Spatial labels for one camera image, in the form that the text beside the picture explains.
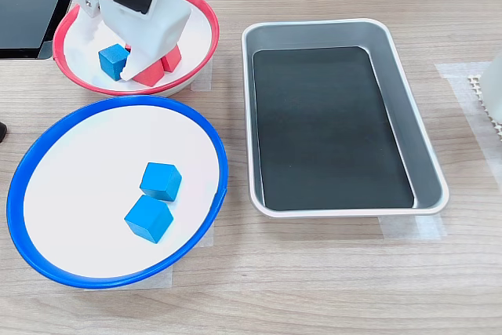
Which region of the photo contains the red-rimmed white plate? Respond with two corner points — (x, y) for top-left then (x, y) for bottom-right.
(52, 0), (220, 97)

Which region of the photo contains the black flat electronic device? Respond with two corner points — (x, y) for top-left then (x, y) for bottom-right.
(0, 0), (84, 60)

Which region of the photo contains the blue-rimmed white plate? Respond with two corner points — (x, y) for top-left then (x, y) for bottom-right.
(6, 95), (229, 289)

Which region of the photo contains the black tray mat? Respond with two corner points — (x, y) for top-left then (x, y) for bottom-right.
(253, 46), (416, 211)

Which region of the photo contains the steel tray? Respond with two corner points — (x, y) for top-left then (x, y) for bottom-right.
(241, 18), (450, 219)

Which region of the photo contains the blue cube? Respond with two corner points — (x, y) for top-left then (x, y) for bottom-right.
(123, 194), (175, 245)
(139, 162), (184, 202)
(98, 43), (131, 82)

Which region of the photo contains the pale perforated base plate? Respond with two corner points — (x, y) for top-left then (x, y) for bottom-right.
(467, 74), (502, 142)

